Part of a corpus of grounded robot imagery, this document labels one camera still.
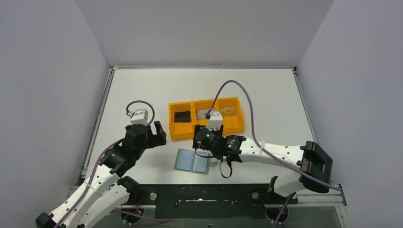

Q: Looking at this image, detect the green card holder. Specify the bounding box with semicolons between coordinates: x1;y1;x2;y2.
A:
174;149;217;175

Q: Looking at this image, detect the gold card with stripe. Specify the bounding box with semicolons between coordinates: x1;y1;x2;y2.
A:
220;107;236;116

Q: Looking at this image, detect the silver VIP card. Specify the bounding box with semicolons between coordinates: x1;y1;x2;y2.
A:
196;109;213;120

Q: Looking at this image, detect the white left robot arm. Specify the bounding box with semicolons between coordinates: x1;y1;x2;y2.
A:
35;121;167;228

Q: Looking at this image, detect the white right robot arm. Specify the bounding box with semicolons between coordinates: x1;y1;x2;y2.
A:
192;125;333;197

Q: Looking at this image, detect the yellow three-compartment bin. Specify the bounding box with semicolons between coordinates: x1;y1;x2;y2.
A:
168;97;245;140

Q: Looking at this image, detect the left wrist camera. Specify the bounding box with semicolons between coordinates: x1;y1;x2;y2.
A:
129;108;148;126

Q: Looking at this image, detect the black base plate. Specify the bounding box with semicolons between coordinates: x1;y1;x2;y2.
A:
122;184;289;222

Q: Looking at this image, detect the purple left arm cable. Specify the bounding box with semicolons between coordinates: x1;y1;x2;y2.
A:
53;100;169;228

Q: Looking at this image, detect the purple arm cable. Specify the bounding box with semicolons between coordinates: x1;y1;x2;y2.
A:
205;80;343;228
53;100;169;228

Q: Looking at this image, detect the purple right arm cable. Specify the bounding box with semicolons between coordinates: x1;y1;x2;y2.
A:
205;80;343;228

